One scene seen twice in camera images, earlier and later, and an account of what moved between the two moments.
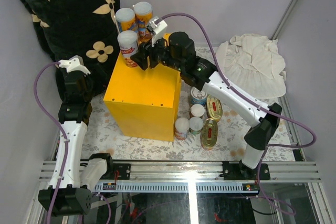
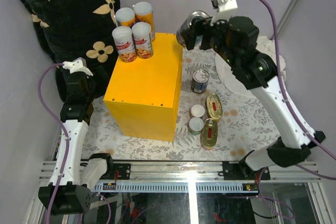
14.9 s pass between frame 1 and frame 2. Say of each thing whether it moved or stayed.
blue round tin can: moved
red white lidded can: moved
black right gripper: moved
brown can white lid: stayed
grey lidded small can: stayed
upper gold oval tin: stayed
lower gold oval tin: stayed
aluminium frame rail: stayed
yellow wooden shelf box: stayed
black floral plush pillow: stayed
